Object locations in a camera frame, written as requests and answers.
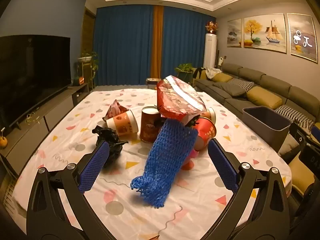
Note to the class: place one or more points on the black white patterned cushion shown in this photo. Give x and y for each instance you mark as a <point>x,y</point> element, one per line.
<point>243,84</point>
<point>292,113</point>

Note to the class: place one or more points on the black garment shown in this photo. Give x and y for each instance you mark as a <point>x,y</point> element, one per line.
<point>198,73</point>

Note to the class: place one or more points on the artificial flower bouquet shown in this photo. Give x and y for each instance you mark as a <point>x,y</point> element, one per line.
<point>211,27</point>

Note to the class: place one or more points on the sailing ship painting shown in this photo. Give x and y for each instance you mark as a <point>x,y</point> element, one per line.
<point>265,33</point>

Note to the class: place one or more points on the orange fruit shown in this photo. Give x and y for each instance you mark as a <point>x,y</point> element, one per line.
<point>3,141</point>

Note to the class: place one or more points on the red paper cup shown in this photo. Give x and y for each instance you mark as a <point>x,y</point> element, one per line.
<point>148,127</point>
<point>206,131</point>

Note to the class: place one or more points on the blue foam net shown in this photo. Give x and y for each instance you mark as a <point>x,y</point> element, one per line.
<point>165,160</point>

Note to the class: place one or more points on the black television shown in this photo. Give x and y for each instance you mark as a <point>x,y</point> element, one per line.
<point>30,75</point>

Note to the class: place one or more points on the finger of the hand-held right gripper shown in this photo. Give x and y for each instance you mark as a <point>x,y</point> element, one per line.
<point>298,131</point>

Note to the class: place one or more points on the white standing air conditioner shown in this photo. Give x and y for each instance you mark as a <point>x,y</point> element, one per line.
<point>210,51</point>

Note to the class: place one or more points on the red snack bag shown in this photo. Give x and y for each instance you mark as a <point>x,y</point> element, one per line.
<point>175,100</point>

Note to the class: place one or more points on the grey sofa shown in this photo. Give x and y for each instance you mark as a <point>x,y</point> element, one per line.
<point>275,80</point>

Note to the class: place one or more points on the white orange paper cup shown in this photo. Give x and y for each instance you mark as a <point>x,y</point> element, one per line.
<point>212,113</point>
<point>123,125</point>

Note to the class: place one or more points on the printed tablecloth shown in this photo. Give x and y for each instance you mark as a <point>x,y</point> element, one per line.
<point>140,220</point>

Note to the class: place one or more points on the small red wrapper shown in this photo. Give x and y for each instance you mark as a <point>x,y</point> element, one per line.
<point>115,108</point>

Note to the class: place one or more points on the framed painting with white rings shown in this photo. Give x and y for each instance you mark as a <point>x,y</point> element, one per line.
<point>302,38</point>

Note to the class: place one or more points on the yellow seat cushion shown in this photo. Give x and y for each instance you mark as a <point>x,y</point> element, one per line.
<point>298,172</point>

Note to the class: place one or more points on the white cloth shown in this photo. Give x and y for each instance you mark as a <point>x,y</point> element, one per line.
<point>213,73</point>

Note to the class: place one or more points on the flat printed box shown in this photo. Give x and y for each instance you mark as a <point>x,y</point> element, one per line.
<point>152,82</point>

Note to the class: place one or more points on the trailing plant on metal stand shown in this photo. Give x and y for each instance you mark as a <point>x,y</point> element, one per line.
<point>86,58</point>

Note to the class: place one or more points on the small yellow cushion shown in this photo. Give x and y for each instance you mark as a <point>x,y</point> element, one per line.
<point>222,78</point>

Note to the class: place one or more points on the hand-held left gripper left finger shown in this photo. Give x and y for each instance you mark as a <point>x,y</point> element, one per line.
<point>95,165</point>

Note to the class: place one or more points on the orange curtain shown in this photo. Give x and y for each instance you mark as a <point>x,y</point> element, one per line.
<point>157,42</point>

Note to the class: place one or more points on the small grey landscape painting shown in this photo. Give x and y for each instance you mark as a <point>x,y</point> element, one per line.
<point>234,33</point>

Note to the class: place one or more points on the large yellow cushion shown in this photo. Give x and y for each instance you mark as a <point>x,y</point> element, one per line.
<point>263,97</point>

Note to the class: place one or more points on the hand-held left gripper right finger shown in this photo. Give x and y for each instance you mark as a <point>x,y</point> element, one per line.
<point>222,165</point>

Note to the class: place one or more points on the grey television cabinet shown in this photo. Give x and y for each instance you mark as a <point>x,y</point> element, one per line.
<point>57,110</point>

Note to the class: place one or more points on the black plastic bag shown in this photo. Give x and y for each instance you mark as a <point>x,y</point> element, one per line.
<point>193,122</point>
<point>110,137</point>

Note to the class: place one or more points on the grey plastic bin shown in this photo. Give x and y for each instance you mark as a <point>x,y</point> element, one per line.
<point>262,127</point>

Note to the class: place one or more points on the grey cushion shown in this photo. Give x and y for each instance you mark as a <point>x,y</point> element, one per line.
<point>230,89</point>

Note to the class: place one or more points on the blue curtain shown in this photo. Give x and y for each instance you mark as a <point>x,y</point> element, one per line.
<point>122,45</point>
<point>187,40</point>

